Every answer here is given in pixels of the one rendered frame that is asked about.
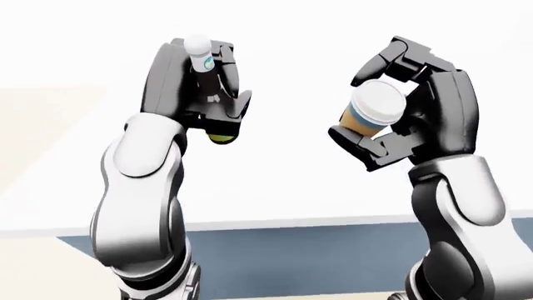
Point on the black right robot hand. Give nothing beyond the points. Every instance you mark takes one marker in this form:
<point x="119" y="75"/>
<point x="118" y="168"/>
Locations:
<point x="451" y="106"/>

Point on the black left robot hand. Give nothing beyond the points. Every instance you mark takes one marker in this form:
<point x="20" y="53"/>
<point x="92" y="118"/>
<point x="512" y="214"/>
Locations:
<point x="162" y="84"/>

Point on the dark bottle with white cap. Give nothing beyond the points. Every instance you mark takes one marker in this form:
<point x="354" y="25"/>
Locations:
<point x="200" y="54"/>

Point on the paper cup with white lid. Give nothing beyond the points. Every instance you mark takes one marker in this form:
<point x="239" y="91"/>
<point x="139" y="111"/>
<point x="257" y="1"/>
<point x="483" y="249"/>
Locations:
<point x="377" y="106"/>

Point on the blue-grey counter front panel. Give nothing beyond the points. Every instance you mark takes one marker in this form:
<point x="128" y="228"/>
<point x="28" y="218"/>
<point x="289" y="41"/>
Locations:
<point x="300" y="262"/>

